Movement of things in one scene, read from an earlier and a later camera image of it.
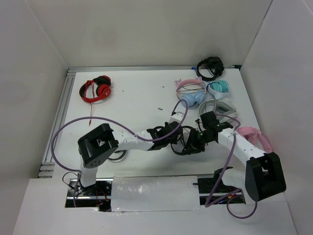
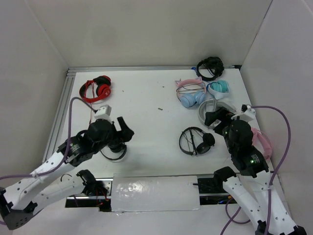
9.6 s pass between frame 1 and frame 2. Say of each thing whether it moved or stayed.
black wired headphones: moved
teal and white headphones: stayed
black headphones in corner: stayed
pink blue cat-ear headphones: stayed
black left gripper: moved
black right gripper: moved
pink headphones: stayed
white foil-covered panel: stayed
